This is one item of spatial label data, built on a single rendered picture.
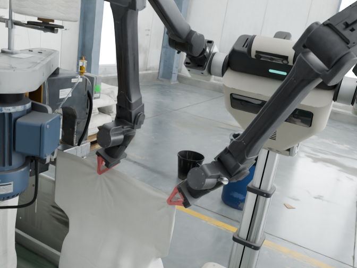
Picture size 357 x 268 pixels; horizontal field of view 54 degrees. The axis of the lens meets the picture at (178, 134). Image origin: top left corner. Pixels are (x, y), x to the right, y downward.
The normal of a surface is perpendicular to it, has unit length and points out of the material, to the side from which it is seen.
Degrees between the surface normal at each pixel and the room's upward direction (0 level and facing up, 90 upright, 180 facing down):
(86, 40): 90
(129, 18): 106
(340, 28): 56
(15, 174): 91
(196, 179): 77
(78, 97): 90
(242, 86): 40
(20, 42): 90
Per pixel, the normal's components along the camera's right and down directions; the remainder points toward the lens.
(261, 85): -0.18, -0.59
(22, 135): -0.07, 0.29
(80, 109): 0.87, 0.27
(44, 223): -0.46, 0.20
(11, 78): 0.70, 0.33
